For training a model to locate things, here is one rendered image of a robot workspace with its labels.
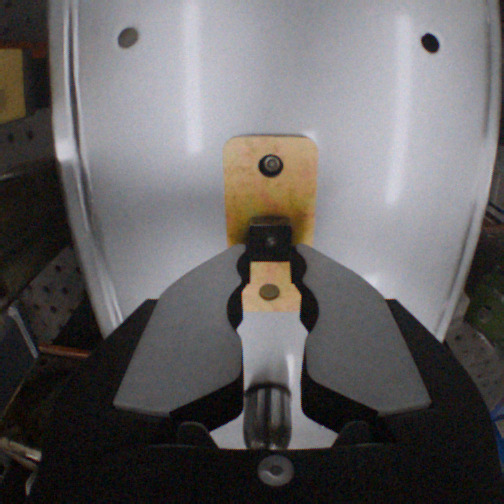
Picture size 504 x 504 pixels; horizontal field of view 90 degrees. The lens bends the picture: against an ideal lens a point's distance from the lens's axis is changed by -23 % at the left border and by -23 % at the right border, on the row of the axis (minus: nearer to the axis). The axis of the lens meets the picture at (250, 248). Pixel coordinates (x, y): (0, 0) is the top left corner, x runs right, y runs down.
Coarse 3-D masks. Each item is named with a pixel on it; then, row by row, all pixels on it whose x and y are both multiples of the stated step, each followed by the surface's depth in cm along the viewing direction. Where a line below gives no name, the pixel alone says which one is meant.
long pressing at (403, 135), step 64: (64, 0) 9; (128, 0) 10; (192, 0) 10; (256, 0) 10; (320, 0) 10; (384, 0) 10; (448, 0) 9; (64, 64) 11; (128, 64) 11; (192, 64) 11; (256, 64) 11; (320, 64) 11; (384, 64) 11; (448, 64) 11; (64, 128) 12; (128, 128) 13; (192, 128) 13; (256, 128) 13; (320, 128) 13; (384, 128) 12; (448, 128) 12; (64, 192) 14; (128, 192) 14; (192, 192) 14; (320, 192) 14; (384, 192) 14; (448, 192) 13; (128, 256) 16; (192, 256) 16; (384, 256) 15; (448, 256) 15; (256, 320) 17; (448, 320) 17; (256, 384) 20
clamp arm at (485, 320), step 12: (480, 276) 17; (492, 276) 17; (480, 288) 17; (492, 288) 16; (480, 300) 17; (492, 300) 16; (468, 312) 18; (480, 312) 16; (492, 312) 16; (480, 324) 17; (492, 324) 16; (480, 336) 17; (492, 336) 16; (492, 348) 16
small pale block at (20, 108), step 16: (0, 64) 9; (16, 64) 10; (32, 64) 11; (0, 80) 9; (16, 80) 10; (32, 80) 11; (0, 96) 9; (16, 96) 10; (32, 96) 11; (0, 112) 9; (16, 112) 10; (32, 112) 11
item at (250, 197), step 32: (224, 160) 13; (256, 160) 13; (288, 160) 12; (224, 192) 13; (256, 192) 13; (288, 192) 13; (256, 224) 13; (288, 224) 13; (256, 256) 13; (288, 256) 13; (256, 288) 15; (288, 288) 15
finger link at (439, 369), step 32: (416, 320) 8; (416, 352) 7; (448, 352) 7; (448, 384) 6; (384, 416) 6; (416, 416) 5; (448, 416) 5; (480, 416) 5; (448, 448) 4; (480, 448) 4; (480, 480) 4
